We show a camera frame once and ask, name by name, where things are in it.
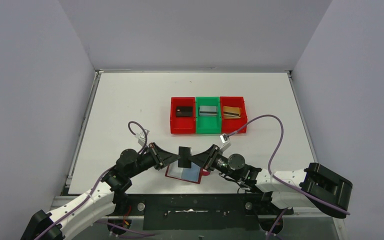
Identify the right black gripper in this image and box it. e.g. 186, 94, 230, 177
188, 144, 242, 181

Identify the gold credit card in bin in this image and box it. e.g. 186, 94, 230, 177
223, 111, 241, 119

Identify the silver credit card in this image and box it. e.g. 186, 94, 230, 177
198, 105, 218, 117

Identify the black VIP card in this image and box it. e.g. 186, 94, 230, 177
177, 146, 192, 169

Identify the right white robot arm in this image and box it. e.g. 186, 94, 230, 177
187, 145, 353, 219

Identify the green middle bin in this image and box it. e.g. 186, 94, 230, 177
195, 96, 222, 135

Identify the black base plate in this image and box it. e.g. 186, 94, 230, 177
103, 193, 282, 231

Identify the gold VIP card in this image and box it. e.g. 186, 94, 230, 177
222, 106, 241, 116

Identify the right red bin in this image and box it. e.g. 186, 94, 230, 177
219, 96, 248, 134

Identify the red leather card holder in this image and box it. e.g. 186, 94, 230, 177
165, 163, 211, 184

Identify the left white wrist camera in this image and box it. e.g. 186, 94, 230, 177
134, 129, 150, 149

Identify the red bin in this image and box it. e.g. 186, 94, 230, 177
219, 96, 248, 134
169, 97, 196, 135

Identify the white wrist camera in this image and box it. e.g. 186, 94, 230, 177
220, 133, 231, 152
134, 129, 150, 149

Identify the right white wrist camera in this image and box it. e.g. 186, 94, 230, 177
220, 133, 231, 152

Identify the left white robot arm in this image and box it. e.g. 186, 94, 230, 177
21, 142, 180, 240

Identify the left red bin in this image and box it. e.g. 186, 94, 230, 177
169, 97, 196, 135

